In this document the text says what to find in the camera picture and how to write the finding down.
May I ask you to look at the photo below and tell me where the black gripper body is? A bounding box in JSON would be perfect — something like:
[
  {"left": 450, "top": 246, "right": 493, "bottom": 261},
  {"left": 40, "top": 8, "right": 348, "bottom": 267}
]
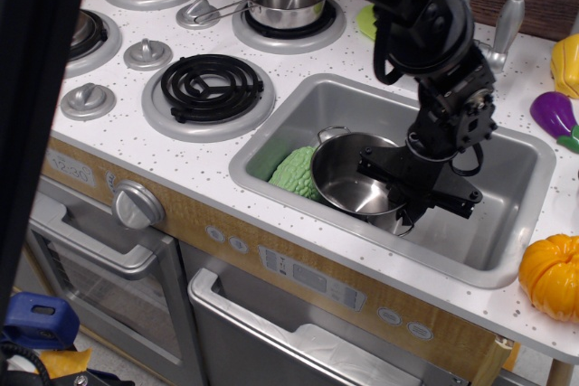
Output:
[{"left": 357, "top": 146, "right": 483, "bottom": 219}]

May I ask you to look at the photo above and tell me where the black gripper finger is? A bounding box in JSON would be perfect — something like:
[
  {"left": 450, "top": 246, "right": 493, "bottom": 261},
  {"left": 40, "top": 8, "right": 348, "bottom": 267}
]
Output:
[
  {"left": 386, "top": 184, "right": 407, "bottom": 208},
  {"left": 396, "top": 203, "right": 427, "bottom": 224}
]

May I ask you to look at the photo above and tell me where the steel pot with handles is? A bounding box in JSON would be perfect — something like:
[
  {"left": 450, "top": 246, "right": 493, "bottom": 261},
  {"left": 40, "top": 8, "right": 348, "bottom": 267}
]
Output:
[{"left": 310, "top": 127, "right": 414, "bottom": 237}]

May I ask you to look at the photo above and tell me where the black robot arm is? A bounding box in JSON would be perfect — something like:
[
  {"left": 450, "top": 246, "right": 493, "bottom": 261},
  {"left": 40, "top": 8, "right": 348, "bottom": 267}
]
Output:
[{"left": 357, "top": 0, "right": 497, "bottom": 226}]

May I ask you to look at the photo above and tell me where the grey toy sink basin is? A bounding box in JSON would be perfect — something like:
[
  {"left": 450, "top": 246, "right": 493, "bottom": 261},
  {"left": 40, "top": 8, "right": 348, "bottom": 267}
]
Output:
[{"left": 229, "top": 74, "right": 555, "bottom": 288}]

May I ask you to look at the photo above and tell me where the green bumpy bitter gourd toy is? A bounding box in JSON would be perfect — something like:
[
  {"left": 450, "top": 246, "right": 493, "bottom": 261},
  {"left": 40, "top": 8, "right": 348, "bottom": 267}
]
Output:
[{"left": 269, "top": 146, "right": 321, "bottom": 202}]

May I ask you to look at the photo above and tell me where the orange toy pumpkin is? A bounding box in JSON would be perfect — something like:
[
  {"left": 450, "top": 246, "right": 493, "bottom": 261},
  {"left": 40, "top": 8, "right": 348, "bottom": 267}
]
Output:
[{"left": 518, "top": 234, "right": 578, "bottom": 323}]

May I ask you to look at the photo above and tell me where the purple toy eggplant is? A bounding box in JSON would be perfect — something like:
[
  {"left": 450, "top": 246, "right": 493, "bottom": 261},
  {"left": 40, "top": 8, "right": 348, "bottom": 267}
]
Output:
[{"left": 529, "top": 91, "right": 578, "bottom": 154}]

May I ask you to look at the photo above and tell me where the green plastic plate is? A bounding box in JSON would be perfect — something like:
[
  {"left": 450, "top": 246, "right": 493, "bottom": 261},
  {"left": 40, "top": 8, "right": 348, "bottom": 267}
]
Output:
[{"left": 356, "top": 5, "right": 377, "bottom": 41}]

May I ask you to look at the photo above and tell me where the yellow toy bell pepper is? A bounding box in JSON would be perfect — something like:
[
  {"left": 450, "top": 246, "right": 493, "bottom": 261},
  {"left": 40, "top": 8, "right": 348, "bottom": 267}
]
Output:
[{"left": 550, "top": 33, "right": 579, "bottom": 99}]

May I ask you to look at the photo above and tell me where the toy dishwasher door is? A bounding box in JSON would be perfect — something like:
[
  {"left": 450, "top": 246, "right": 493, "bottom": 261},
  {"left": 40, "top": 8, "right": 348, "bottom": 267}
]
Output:
[{"left": 188, "top": 268, "right": 467, "bottom": 385}]

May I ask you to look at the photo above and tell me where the black coil burner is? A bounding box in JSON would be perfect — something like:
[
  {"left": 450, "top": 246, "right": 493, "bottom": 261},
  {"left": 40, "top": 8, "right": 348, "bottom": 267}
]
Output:
[{"left": 160, "top": 54, "right": 265, "bottom": 124}]

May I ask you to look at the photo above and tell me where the grey toy faucet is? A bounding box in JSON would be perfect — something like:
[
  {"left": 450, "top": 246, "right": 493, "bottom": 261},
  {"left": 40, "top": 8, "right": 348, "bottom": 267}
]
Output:
[{"left": 418, "top": 0, "right": 527, "bottom": 75}]

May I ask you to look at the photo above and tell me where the silver oven dial knob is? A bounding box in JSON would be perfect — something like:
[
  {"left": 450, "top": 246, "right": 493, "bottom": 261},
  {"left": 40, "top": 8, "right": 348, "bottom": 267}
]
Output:
[{"left": 111, "top": 180, "right": 166, "bottom": 230}]

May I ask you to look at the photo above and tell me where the grey stove knob centre back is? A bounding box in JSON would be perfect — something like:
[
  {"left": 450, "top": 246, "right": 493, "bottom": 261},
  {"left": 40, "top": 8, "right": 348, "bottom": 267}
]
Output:
[{"left": 176, "top": 0, "right": 221, "bottom": 30}]

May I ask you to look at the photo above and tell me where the grey stove knob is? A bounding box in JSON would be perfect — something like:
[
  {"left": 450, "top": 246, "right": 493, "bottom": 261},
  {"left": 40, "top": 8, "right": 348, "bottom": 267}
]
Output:
[
  {"left": 60, "top": 83, "right": 117, "bottom": 121},
  {"left": 176, "top": 0, "right": 221, "bottom": 30},
  {"left": 123, "top": 38, "right": 173, "bottom": 71}
]

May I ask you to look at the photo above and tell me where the toy oven door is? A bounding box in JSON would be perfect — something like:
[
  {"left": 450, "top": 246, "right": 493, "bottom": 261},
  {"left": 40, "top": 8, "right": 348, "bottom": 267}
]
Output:
[{"left": 27, "top": 177, "right": 206, "bottom": 385}]

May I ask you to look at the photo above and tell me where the grey stove knob middle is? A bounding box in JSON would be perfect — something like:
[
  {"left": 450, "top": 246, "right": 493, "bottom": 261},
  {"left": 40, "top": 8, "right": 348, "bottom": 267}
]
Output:
[{"left": 123, "top": 38, "right": 173, "bottom": 71}]

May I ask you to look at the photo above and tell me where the grey stove knob front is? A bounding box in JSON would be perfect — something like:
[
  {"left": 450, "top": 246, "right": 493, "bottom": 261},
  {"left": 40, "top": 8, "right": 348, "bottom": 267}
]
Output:
[{"left": 60, "top": 83, "right": 117, "bottom": 121}]

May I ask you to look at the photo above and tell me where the domed steel lid, left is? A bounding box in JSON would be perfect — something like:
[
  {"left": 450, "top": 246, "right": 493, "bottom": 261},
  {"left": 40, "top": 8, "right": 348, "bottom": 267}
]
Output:
[{"left": 69, "top": 10, "right": 108, "bottom": 61}]

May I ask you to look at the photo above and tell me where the blue clamp tool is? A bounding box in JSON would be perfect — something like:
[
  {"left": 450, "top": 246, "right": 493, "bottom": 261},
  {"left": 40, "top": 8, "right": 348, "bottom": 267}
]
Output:
[{"left": 1, "top": 292, "right": 81, "bottom": 350}]

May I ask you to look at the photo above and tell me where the steel saucepan with wire handle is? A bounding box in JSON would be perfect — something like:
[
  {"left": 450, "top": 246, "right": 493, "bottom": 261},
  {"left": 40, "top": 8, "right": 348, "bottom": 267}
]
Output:
[{"left": 194, "top": 0, "right": 327, "bottom": 30}]

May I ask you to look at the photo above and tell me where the dark foreground post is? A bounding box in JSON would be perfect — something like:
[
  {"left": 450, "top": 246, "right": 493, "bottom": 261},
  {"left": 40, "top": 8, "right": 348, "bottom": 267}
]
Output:
[{"left": 1, "top": 0, "right": 81, "bottom": 312}]

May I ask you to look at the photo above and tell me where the black cable lower left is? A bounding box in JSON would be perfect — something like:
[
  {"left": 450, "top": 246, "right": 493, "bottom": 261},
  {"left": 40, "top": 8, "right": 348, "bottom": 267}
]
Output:
[{"left": 0, "top": 341, "right": 58, "bottom": 386}]

